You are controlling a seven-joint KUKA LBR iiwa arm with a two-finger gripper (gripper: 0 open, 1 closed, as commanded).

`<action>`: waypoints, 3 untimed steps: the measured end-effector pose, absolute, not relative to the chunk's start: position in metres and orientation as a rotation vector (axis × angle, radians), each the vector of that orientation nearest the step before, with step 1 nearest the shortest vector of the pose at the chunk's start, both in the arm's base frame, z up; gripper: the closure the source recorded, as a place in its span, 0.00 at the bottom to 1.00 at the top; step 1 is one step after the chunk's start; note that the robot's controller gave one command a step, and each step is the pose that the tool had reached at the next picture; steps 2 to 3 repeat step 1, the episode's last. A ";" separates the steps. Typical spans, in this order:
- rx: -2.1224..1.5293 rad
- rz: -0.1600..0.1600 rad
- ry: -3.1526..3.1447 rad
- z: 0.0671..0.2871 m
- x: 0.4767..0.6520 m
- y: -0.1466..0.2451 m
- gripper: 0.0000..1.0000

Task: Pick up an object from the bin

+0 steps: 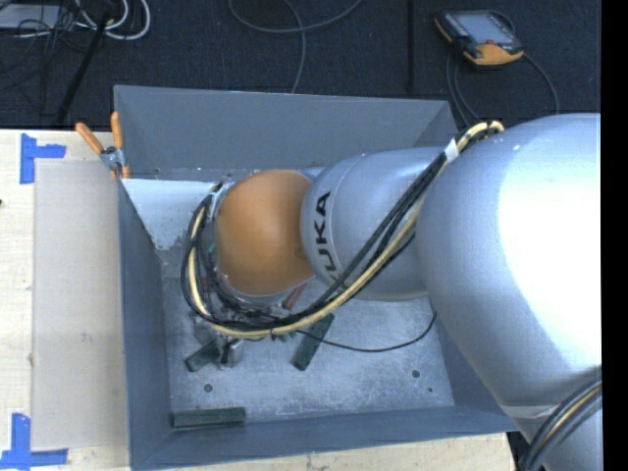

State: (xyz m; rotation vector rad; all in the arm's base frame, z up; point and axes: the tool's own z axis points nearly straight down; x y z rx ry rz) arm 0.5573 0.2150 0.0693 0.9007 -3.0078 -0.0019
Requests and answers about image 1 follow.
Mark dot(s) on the dark green flat block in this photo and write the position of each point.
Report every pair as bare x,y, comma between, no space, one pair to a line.
201,356
313,342
208,417

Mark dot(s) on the red-brown flat block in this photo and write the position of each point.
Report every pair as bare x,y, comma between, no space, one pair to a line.
296,296

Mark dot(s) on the grey metal bin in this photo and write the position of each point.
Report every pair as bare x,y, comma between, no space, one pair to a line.
343,385

